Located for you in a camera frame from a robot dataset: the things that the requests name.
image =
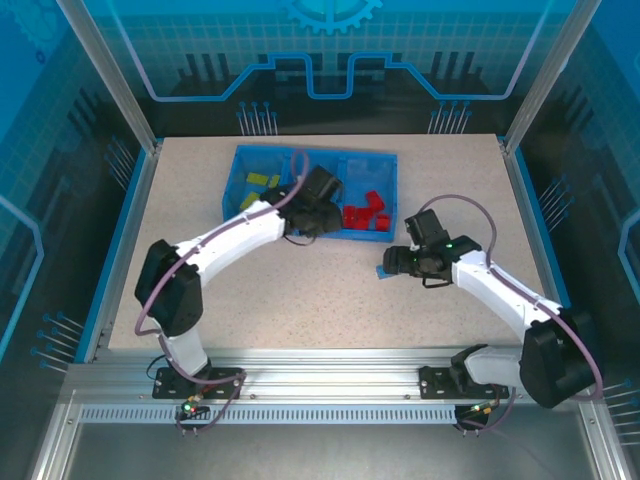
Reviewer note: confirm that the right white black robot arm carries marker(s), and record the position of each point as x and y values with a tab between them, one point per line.
500	295

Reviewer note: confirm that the wide aluminium mounting rail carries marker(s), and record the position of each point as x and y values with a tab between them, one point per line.
325	375

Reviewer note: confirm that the aluminium frame post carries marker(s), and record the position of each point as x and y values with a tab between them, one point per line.
112	75
547	75

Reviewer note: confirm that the metal lower shelf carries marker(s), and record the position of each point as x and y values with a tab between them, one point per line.
325	450

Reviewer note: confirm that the aluminium side rail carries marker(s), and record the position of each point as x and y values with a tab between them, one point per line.
514	170
126	250

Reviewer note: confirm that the blue lego brick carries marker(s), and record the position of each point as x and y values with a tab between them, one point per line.
381	273

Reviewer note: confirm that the blue three-compartment plastic bin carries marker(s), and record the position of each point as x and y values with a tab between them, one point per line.
367	170

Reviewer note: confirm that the small red lego brick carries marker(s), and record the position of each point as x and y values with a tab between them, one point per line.
383	222

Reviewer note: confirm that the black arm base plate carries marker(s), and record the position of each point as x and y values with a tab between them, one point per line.
435	382
170	385

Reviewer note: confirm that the small connector with led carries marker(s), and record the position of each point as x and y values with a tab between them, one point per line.
189	407
479	410

